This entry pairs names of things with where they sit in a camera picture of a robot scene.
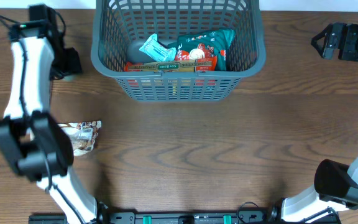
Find grey plastic basket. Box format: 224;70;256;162
91;0;266;101

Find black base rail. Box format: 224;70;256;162
28;207;341;224

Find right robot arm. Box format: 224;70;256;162
263;22;358;223

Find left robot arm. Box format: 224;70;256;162
0;4;103;223

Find light blue wipes packet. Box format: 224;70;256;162
139;34;177;62

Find red spaghetti pasta pack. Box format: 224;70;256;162
124;57;217;72

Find white brown snack pouch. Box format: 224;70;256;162
59;120;102;156

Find green lid jar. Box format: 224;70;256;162
61;72;81;82

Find green Nescafe coffee bag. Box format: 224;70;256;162
167;28;236;71

